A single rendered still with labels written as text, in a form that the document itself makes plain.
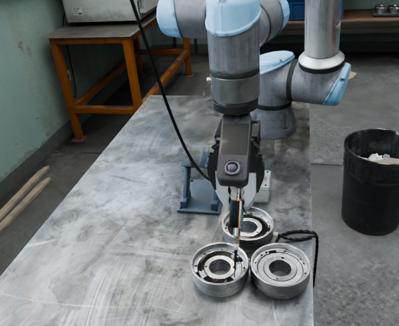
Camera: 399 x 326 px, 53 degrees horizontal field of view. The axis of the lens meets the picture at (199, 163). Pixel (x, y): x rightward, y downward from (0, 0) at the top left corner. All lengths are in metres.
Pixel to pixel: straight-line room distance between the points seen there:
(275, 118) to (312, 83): 0.16
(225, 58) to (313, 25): 0.51
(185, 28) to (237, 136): 0.22
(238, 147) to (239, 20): 0.18
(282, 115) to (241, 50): 0.64
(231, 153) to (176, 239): 0.33
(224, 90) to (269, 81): 0.56
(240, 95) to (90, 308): 0.45
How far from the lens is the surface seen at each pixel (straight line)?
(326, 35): 1.07
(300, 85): 1.13
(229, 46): 0.58
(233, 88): 0.60
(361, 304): 1.84
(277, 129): 1.20
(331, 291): 1.86
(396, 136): 2.16
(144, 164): 1.13
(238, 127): 0.61
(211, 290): 0.73
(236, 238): 0.73
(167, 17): 0.74
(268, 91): 1.17
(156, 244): 0.86
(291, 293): 0.74
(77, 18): 3.07
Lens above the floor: 1.38
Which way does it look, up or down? 31 degrees down
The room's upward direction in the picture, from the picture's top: 5 degrees counter-clockwise
